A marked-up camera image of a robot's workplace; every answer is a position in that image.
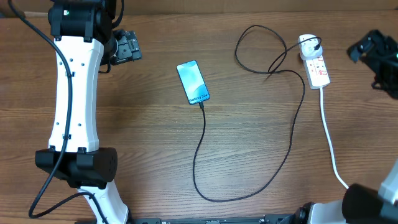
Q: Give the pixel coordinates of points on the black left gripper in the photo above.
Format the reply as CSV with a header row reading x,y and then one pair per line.
x,y
130,46

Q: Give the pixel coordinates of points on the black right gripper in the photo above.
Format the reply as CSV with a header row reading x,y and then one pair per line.
x,y
382,51

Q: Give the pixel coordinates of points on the Galaxy S24 smartphone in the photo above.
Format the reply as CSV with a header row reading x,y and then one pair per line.
x,y
193,82

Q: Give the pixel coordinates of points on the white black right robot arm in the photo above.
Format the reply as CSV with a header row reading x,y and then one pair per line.
x,y
359,204

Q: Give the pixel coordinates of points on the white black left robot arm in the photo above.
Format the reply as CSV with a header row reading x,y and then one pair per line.
x,y
85,36

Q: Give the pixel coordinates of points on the white charger plug adapter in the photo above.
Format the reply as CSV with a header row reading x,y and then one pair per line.
x,y
310,46

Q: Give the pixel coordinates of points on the brown cardboard backdrop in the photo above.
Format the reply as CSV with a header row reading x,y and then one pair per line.
x,y
147,7

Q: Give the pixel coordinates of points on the white power strip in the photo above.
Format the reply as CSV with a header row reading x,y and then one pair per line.
x,y
317,73

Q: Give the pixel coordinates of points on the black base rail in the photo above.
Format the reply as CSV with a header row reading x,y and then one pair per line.
x,y
267,219

